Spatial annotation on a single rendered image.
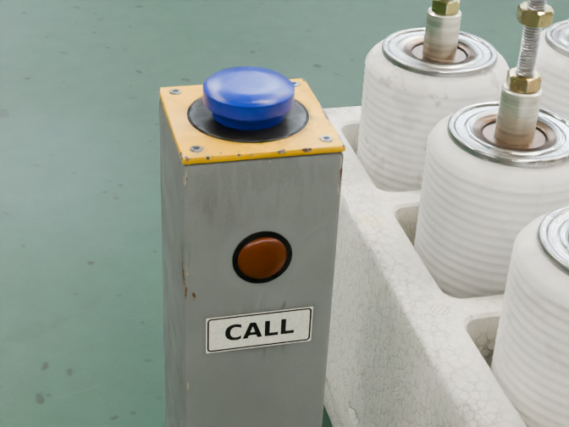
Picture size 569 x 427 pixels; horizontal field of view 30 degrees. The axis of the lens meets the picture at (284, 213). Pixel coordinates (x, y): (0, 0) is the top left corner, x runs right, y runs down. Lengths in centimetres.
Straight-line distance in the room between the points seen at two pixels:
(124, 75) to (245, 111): 83
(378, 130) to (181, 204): 28
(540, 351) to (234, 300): 15
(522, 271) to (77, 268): 50
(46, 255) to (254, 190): 52
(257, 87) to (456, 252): 20
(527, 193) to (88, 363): 39
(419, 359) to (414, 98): 18
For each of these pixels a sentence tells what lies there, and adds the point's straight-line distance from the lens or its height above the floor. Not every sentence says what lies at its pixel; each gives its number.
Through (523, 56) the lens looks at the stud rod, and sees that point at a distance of 59.
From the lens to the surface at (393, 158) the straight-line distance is 70.
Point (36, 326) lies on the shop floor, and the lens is 87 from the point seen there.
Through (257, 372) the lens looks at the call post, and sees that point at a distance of 51.
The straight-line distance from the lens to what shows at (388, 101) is 69.
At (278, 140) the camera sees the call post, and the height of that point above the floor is 31.
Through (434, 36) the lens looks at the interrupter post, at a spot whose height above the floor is 27.
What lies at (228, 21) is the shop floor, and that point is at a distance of 144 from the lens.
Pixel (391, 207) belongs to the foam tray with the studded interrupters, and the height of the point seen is 18.
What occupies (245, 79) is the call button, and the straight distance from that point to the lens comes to 47.
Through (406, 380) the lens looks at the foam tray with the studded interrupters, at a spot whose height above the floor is 14.
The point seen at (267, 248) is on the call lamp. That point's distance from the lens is 46.
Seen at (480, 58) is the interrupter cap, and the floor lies 25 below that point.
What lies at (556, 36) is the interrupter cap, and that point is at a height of 25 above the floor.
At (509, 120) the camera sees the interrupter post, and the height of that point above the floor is 26.
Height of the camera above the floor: 52
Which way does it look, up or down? 31 degrees down
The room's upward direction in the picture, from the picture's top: 3 degrees clockwise
